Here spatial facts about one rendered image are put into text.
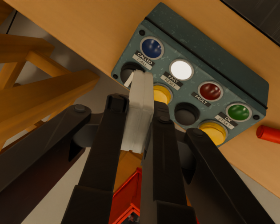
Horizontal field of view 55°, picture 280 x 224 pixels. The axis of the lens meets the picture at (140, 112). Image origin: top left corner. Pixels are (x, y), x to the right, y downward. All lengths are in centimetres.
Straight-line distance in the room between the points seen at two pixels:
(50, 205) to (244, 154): 128
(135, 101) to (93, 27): 18
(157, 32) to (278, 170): 22
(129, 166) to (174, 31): 25
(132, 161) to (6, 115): 23
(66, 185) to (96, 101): 46
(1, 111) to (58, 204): 104
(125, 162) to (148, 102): 30
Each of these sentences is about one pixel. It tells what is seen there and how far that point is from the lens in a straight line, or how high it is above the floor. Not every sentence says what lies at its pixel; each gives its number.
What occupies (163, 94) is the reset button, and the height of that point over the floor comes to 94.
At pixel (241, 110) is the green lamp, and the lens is 28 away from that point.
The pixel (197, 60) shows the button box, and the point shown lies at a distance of 26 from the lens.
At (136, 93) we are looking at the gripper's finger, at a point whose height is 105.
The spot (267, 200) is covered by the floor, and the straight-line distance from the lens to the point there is 150.
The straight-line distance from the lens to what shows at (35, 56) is 107.
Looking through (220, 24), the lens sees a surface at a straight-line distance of 32.
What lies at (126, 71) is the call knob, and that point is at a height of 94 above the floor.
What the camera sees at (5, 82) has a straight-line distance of 113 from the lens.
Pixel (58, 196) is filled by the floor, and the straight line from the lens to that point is 149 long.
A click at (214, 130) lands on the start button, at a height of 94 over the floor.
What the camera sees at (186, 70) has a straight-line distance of 26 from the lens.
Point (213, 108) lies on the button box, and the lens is 28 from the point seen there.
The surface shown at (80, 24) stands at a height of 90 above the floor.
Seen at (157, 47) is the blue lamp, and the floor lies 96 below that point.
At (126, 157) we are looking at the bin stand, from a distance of 45.
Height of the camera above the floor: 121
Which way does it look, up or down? 77 degrees down
